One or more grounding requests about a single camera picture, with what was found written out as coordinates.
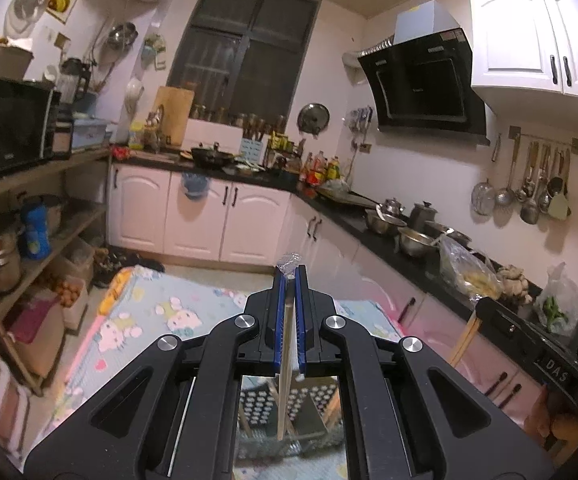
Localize row of jars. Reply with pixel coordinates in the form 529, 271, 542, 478
189, 104, 290, 133

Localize single bare wooden chopstick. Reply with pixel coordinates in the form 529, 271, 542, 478
448, 307, 485, 368

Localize black microwave oven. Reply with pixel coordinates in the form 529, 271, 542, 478
0, 76, 62, 183

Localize kitchen faucet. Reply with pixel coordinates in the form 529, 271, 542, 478
151, 105, 167, 151

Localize light blue cutlery holder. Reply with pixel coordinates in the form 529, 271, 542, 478
241, 137, 265, 163

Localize plastic wooden chopstick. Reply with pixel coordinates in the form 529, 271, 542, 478
275, 252, 304, 442

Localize white upper cabinet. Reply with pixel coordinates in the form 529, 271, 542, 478
469, 0, 578, 106

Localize wooden shelf unit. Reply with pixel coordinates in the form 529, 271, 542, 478
0, 147, 112, 396

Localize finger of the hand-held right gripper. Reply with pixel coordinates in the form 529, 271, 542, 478
476, 296, 540, 348

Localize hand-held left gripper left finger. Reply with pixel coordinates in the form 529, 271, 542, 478
24, 266, 286, 480

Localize steel pot with lid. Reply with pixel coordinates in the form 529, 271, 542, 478
409, 201, 437, 231

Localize wall utensil rail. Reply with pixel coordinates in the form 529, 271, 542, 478
508, 126, 578, 156

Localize green perforated utensil holder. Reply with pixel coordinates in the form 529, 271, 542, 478
236, 375, 345, 461

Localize row of seasoning bottles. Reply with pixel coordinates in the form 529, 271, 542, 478
299, 150, 345, 186

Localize flat metal tray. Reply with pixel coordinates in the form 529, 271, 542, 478
316, 182, 377, 208

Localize dark window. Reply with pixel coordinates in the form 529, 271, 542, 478
166, 0, 318, 126

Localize black range hood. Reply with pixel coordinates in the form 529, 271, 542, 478
356, 0, 490, 137

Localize wooden cutting board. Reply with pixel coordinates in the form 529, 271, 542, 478
155, 86, 195, 146

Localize cartoon cat printed blanket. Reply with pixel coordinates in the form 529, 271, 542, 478
51, 265, 405, 480

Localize hanging steel bowl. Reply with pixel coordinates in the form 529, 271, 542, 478
106, 22, 138, 52

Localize white bag of greens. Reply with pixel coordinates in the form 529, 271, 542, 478
534, 262, 578, 336

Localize small steel lidded pot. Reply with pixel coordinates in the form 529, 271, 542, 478
376, 197, 407, 218

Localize cardboard box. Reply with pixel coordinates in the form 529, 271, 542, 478
39, 275, 90, 331

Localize white hanging jug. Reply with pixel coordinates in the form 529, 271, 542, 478
125, 79, 145, 113

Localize hanging cleaning cloths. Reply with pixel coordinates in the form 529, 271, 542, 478
141, 34, 167, 68

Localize ginger roots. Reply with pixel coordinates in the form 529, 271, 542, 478
499, 264, 532, 303

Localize hanging metal pot lid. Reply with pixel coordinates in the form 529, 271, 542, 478
297, 103, 331, 136

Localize light blue plastic crate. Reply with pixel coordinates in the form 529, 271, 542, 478
71, 117, 110, 151

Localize blender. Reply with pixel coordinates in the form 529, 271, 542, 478
59, 57, 92, 106

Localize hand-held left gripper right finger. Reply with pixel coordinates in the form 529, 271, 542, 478
296, 267, 555, 480

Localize beige box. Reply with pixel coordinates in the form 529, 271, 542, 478
0, 42, 34, 81

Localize black wok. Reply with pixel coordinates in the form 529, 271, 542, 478
190, 142, 242, 167

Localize clear plastic bag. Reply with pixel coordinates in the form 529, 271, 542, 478
439, 234, 502, 303

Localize blue canister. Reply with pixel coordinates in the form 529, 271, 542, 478
19, 202, 52, 261

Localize row of hanging kitchen utensils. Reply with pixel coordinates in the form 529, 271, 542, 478
470, 132, 575, 226

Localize person's right hand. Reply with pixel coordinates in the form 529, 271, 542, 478
526, 387, 578, 448

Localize white rectangular box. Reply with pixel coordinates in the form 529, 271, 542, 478
184, 119, 245, 153

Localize blue plastic bag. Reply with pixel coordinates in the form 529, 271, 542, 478
181, 172, 210, 200

